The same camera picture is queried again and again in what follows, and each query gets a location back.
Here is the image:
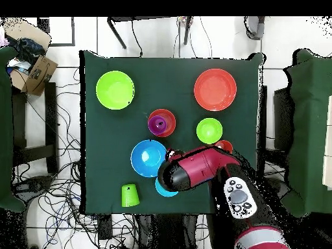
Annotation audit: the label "purple cup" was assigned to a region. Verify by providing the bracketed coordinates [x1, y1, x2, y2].
[147, 115, 168, 136]

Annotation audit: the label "small orange bowl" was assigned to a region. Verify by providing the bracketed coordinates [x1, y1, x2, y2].
[147, 108, 177, 138]

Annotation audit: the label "green cup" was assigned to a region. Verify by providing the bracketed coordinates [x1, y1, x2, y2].
[121, 183, 141, 208]

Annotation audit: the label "large blue bowl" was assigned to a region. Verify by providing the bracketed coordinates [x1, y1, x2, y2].
[130, 139, 168, 178]

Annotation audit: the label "small green bowl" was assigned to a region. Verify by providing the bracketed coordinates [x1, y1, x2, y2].
[196, 117, 223, 145]

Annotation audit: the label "small turquoise bowl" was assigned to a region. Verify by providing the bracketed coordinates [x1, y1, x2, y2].
[154, 177, 179, 198]

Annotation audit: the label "dark green tablecloth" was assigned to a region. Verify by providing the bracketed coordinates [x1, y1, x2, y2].
[79, 49, 265, 215]

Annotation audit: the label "orange cup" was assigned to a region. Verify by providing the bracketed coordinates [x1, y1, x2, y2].
[214, 139, 233, 154]

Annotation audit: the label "large orange bowl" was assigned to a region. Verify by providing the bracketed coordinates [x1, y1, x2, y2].
[193, 68, 237, 112]

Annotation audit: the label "large green bowl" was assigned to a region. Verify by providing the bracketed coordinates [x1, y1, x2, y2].
[95, 70, 136, 110]

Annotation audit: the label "black bench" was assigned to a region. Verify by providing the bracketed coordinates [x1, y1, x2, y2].
[11, 82, 60, 175]

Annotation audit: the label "black box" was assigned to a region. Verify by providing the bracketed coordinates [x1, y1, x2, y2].
[273, 87, 295, 151]

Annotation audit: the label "printed cardboard box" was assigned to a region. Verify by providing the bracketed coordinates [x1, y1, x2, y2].
[10, 54, 58, 97]

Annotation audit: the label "person's foot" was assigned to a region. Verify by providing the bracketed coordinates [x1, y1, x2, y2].
[243, 16, 266, 41]

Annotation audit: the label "green cloth covered table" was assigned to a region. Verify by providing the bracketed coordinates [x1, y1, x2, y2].
[281, 48, 332, 218]
[0, 45, 27, 213]

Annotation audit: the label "white board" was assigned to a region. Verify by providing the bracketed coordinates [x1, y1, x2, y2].
[322, 95, 332, 191]

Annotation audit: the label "plain cardboard box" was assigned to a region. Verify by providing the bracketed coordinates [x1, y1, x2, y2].
[4, 17, 53, 51]

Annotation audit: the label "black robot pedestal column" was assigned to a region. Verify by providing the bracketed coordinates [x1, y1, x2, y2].
[136, 213, 200, 249]

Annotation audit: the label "tangled floor cables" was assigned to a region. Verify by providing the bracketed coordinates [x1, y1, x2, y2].
[12, 67, 138, 249]

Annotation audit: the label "black table frame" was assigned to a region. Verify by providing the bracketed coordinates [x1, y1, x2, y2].
[106, 16, 194, 50]

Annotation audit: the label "grey pedestal leg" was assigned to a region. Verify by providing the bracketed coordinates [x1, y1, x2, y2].
[12, 175, 54, 200]
[270, 178, 291, 202]

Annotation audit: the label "black square frame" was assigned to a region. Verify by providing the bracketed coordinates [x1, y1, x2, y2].
[36, 16, 76, 47]

